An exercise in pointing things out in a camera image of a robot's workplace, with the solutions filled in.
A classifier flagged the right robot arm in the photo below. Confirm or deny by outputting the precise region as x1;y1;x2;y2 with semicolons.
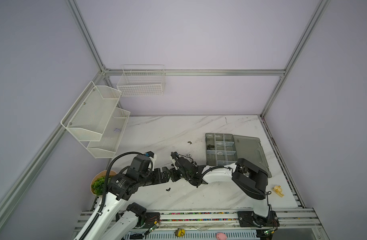
170;152;277;228

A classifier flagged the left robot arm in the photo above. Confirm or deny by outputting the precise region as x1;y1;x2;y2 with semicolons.
75;152;172;240

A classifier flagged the grey plastic organizer box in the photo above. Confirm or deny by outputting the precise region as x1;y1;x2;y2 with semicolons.
205;133;272;178

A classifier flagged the lower white mesh shelf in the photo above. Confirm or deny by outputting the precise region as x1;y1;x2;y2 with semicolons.
87;108;130;159

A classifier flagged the white mesh shelf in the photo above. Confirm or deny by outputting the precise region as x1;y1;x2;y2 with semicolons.
87;108;130;159
60;82;121;142

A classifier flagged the yellow small object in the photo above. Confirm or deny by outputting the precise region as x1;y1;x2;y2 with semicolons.
174;229;186;238

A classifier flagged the potted green plant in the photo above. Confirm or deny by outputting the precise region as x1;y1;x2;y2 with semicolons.
90;170;107;196

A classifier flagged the pink small object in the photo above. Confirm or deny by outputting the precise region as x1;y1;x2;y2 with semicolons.
216;233;228;240

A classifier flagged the yellow toy figure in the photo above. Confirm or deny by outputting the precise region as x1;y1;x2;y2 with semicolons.
273;185;284;198

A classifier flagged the upper white mesh shelf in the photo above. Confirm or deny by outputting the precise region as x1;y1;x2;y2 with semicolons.
60;82;121;142

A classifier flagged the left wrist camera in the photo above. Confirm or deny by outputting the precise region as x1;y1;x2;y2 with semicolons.
145;151;157;173

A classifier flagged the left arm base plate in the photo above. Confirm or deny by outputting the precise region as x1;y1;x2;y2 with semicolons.
135;212;160;229

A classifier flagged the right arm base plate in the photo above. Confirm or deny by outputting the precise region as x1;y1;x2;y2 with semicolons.
237;210;280;228

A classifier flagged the white wire basket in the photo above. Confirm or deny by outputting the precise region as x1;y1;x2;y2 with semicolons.
116;65;165;97

